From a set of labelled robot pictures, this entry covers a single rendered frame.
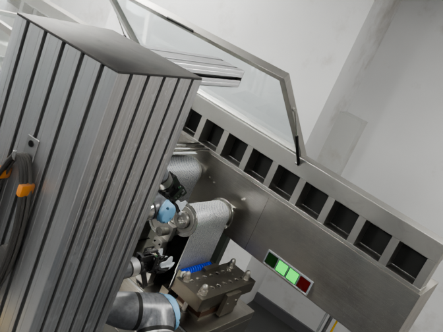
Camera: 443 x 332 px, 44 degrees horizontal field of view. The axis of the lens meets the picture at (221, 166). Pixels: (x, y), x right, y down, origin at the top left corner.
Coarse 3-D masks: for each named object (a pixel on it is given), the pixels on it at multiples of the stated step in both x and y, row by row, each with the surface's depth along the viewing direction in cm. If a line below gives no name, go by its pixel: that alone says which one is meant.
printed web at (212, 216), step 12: (180, 156) 252; (168, 168) 239; (180, 168) 246; (192, 168) 253; (180, 180) 247; (192, 180) 255; (192, 204) 234; (204, 204) 238; (216, 204) 244; (204, 216) 233; (216, 216) 240; (228, 216) 247; (144, 228) 272; (204, 228) 235; (216, 228) 243
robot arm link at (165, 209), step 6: (156, 198) 183; (162, 198) 184; (156, 204) 181; (162, 204) 182; (168, 204) 182; (150, 210) 179; (156, 210) 181; (162, 210) 181; (168, 210) 182; (174, 210) 184; (150, 216) 179; (156, 216) 182; (162, 216) 181; (168, 216) 184; (162, 222) 183
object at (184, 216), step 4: (184, 212) 229; (176, 216) 231; (180, 216) 230; (184, 216) 228; (188, 216) 229; (176, 220) 231; (180, 220) 230; (184, 220) 228; (188, 220) 228; (176, 224) 231; (184, 224) 228; (188, 224) 229; (180, 228) 230; (184, 228) 229
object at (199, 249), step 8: (216, 232) 245; (192, 240) 233; (200, 240) 238; (208, 240) 244; (216, 240) 249; (184, 248) 232; (192, 248) 237; (200, 248) 242; (208, 248) 247; (184, 256) 235; (192, 256) 240; (200, 256) 246; (208, 256) 251; (184, 264) 238; (192, 264) 244
